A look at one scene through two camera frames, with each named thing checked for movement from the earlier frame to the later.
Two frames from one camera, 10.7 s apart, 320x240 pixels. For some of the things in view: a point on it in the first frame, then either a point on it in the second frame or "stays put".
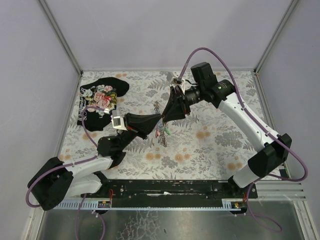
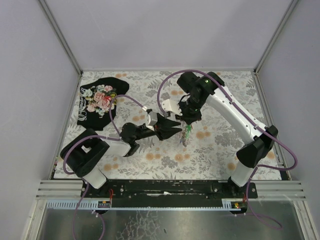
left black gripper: x=130 y=122 to x=158 y=126
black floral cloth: x=102 y=93 stays put
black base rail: x=138 y=190 stays put
